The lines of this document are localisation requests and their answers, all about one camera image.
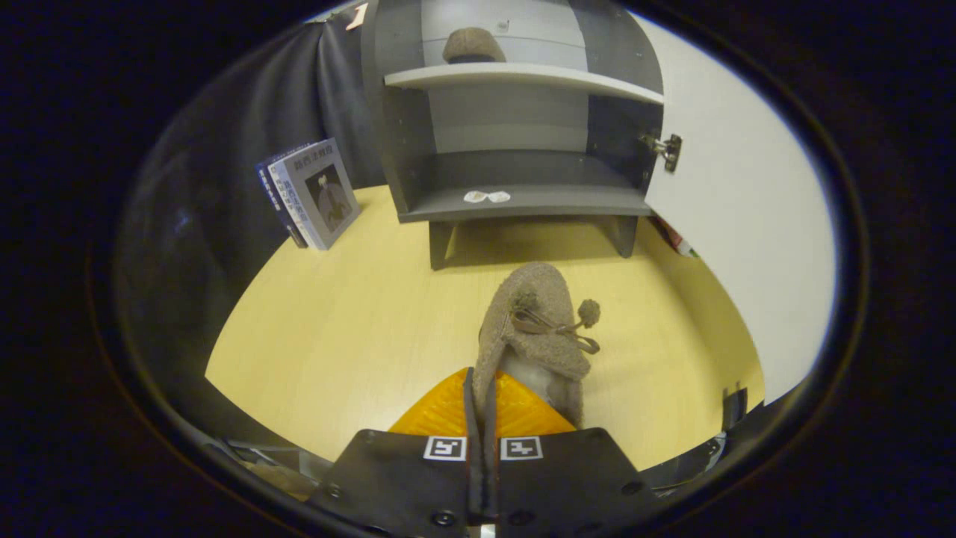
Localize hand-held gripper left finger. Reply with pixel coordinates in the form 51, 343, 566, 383
308, 366, 483, 537

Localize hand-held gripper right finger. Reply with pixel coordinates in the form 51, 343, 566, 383
491, 371, 662, 537

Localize brown fuzzy pompom shoe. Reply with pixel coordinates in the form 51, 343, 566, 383
471, 262, 602, 479

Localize grey shoe cabinet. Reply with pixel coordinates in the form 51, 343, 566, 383
361, 0, 667, 271

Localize red green striped object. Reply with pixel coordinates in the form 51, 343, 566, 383
652, 215, 701, 259

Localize grey cover book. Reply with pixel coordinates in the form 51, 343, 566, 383
267, 138, 363, 251

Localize blue cover book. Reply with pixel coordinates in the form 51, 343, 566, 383
255, 143, 311, 249

